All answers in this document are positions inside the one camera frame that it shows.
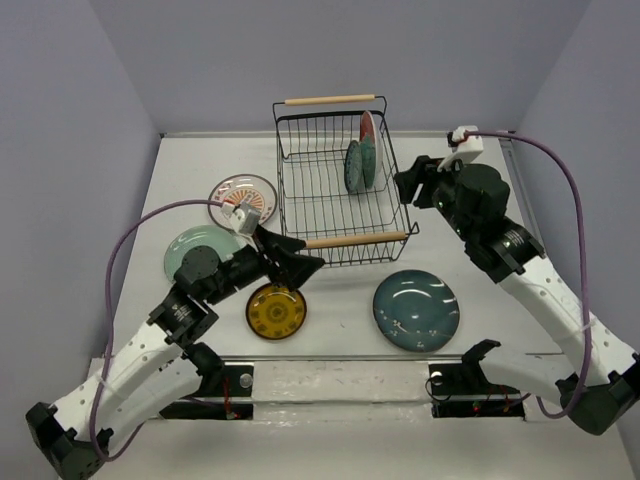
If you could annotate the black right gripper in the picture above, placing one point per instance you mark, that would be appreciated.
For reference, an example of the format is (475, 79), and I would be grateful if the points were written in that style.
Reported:
(410, 180)

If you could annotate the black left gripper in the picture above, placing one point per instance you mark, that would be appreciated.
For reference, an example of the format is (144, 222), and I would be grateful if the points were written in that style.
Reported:
(294, 270)

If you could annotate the yellow brown rimmed plate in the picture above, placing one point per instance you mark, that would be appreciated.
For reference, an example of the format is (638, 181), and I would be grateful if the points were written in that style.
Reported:
(275, 313)

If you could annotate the white plate orange sunburst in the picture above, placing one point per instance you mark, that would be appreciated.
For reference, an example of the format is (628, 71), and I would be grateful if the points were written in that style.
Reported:
(247, 188)

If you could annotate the small blue floral plate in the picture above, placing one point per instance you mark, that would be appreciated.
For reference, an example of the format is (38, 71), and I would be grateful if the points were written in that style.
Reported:
(353, 167)

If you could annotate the red teal flower plate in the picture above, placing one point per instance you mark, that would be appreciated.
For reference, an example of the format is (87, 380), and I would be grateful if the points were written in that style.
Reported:
(371, 149)

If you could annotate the large dark teal plate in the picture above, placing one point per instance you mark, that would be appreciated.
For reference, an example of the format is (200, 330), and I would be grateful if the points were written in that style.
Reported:
(416, 311)

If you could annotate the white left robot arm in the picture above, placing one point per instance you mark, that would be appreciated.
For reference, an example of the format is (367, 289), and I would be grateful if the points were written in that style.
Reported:
(166, 359)

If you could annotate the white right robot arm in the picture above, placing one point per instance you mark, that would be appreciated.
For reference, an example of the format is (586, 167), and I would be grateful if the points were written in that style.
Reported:
(597, 380)

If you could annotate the pale green plate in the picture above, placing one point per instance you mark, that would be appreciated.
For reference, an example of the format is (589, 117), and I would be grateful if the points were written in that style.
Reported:
(222, 241)

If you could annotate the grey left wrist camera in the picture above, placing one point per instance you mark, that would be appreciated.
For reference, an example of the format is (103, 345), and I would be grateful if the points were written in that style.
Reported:
(244, 219)

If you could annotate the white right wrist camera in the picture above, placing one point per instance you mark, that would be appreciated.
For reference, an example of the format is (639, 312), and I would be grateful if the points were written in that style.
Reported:
(465, 146)

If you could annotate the black wire dish rack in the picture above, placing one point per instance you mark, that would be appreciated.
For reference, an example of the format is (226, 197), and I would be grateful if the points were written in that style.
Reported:
(346, 228)

